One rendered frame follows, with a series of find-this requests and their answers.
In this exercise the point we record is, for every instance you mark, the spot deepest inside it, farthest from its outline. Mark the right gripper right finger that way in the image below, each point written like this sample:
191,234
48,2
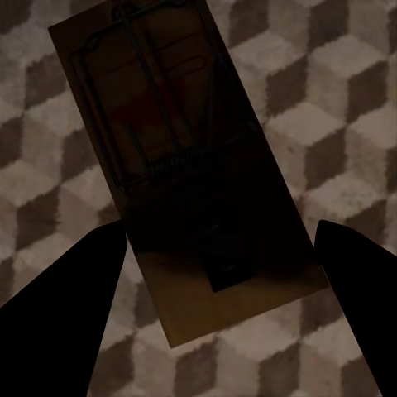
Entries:
363,276

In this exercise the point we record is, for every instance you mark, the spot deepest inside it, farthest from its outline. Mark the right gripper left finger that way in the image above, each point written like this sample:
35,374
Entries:
51,331

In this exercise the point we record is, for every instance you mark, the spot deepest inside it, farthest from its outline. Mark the mousetrap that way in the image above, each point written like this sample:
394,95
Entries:
210,219

